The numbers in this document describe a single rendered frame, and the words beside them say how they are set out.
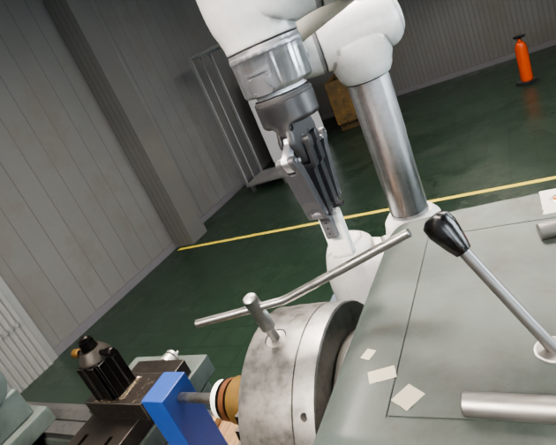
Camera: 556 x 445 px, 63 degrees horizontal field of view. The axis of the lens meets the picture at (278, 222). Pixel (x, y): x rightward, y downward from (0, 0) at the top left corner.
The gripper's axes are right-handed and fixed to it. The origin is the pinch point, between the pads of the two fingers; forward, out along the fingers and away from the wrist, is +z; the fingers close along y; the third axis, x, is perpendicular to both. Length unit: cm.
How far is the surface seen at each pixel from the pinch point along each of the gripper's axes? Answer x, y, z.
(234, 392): -26.4, 6.0, 23.6
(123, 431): -67, 4, 38
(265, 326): -11.6, 8.3, 8.4
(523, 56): 31, -598, 93
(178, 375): -43.6, 1.3, 24.3
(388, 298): 4.9, 2.5, 9.8
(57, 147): -362, -246, -26
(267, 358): -12.4, 10.1, 12.8
